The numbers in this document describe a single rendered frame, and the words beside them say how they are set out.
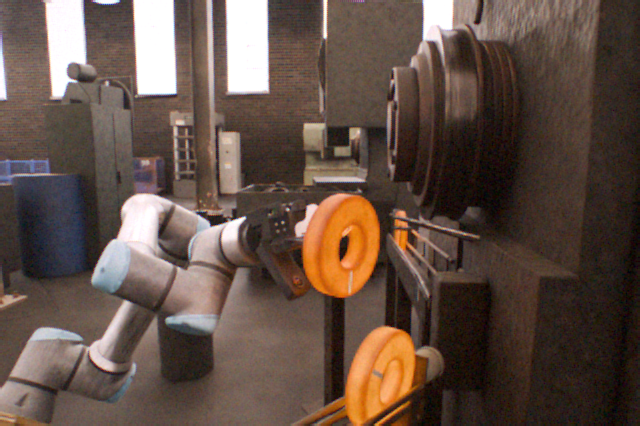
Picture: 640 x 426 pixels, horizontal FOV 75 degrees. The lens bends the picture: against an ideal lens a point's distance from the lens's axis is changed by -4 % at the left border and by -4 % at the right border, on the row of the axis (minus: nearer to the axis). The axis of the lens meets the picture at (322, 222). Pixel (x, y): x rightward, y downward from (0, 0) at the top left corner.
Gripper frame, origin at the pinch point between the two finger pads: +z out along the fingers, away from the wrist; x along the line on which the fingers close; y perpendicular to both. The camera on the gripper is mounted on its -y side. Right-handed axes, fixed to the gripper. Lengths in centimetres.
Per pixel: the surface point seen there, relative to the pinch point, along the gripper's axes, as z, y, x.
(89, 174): -353, 95, 110
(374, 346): 3.6, -16.7, -3.4
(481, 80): 15.2, 22.7, 33.9
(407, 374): 2.2, -24.5, 5.3
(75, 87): -726, 344, 269
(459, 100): 10.8, 20.0, 31.6
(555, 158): 26.3, 4.1, 25.7
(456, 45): 11, 32, 37
